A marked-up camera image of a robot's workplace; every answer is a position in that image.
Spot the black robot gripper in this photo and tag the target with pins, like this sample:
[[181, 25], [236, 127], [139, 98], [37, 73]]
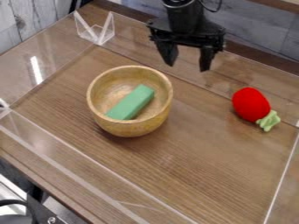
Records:
[[205, 36]]

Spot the red plush strawberry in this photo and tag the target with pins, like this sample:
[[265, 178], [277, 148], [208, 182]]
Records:
[[253, 109]]

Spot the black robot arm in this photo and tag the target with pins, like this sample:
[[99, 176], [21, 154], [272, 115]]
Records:
[[187, 28]]

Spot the wooden bowl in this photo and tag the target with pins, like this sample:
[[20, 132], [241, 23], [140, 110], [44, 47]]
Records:
[[111, 86]]

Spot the green rectangular block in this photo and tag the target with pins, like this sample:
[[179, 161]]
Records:
[[131, 103]]

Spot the black equipment lower left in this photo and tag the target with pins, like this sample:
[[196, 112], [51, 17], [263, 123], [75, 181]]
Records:
[[36, 214]]

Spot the clear acrylic corner bracket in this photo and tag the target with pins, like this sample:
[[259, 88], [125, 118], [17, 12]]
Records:
[[96, 34]]

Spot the clear acrylic tray wall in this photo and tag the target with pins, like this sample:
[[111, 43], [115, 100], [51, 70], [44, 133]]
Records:
[[207, 169]]

